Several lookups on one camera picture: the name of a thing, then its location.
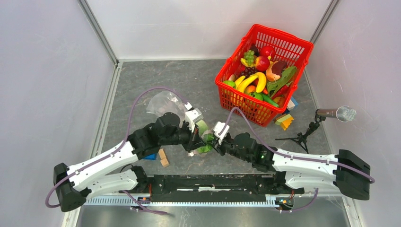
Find red plastic basket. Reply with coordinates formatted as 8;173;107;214
215;24;314;127

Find yellow toy bananas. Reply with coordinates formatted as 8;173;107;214
234;72;268;93

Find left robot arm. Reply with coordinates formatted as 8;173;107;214
53;109;205;212

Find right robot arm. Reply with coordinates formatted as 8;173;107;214
212;133;371;201

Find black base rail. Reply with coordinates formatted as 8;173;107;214
131;174;305;202

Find dark green leafy vegetable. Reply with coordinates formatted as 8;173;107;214
266;66;297;98

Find red toy tomato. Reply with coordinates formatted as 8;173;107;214
259;45;276;59

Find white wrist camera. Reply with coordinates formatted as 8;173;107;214
213;122;230;145
184;102;204;132

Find green toy lettuce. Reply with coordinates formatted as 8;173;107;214
196;120;214;154

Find red toy apple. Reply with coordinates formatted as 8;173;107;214
254;56;270;72

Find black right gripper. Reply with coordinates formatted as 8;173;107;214
206;134;252;163

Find yellow green block pile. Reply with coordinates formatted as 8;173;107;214
274;114;294;131

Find wooden cube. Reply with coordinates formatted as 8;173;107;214
160;158;170;167
158;148;166;160

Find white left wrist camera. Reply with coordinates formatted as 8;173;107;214
184;102;204;132

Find silver microphone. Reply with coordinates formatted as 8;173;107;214
316;106;357;122

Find green toy lime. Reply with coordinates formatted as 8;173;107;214
223;80;236;89

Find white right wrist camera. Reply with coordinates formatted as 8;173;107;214
213;122;230;145

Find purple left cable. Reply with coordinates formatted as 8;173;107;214
45;87;192;209

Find blue green block stack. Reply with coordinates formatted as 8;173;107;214
142;154;157;160

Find green toy grapes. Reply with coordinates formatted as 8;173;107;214
244;50;255;65

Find clear zip top bag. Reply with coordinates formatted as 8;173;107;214
146;91;212;142

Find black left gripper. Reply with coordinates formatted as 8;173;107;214
160;120;207;153

